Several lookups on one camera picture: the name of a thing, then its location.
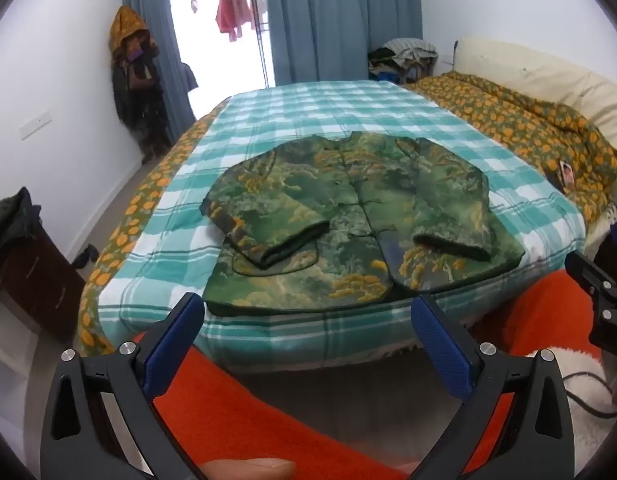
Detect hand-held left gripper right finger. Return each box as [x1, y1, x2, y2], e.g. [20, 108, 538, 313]
[411, 294, 575, 480]

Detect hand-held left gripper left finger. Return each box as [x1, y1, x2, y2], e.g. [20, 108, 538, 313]
[41, 291, 206, 480]

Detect green floral padded jacket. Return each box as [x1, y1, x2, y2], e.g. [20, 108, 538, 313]
[201, 131, 526, 317]

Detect dark hanging clothes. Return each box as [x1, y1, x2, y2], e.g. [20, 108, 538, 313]
[112, 30, 172, 162]

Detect pile of clothes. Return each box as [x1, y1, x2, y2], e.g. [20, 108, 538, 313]
[367, 37, 439, 84]

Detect person's left hand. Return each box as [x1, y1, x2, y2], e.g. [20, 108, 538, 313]
[197, 457, 296, 480]

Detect white furry cloth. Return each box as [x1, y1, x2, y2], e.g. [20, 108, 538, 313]
[585, 202, 617, 256]

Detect white fleece cloth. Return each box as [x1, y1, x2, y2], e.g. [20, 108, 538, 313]
[548, 347, 617, 466]

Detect bed base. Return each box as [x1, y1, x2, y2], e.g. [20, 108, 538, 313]
[208, 345, 469, 411]

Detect black object on floor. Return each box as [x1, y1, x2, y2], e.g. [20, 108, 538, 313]
[71, 244, 100, 268]

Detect dark wooden cabinet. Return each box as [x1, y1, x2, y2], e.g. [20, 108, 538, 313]
[0, 230, 86, 346]

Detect orange floral bedsheet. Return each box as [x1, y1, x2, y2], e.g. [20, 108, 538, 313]
[78, 105, 229, 356]

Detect orange floral quilt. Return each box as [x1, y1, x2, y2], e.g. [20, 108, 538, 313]
[405, 71, 617, 221]

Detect cream headboard cushion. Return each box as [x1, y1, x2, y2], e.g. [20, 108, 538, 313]
[453, 36, 617, 161]

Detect dark cloth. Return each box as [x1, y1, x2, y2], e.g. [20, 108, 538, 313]
[0, 186, 42, 301]

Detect teal checked blanket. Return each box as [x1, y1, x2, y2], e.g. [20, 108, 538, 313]
[96, 80, 586, 373]

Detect glass sliding door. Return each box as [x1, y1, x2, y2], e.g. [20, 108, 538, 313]
[166, 0, 276, 121]

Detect blue curtain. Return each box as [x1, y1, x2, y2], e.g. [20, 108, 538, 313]
[263, 0, 424, 86]
[121, 0, 196, 146]

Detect yellow patterned hooded coat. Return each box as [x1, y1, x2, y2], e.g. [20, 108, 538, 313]
[108, 5, 150, 63]

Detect red hanging garment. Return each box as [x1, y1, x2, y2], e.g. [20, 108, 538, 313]
[216, 0, 256, 42]

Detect black cable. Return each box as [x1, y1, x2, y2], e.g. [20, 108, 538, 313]
[562, 371, 617, 418]

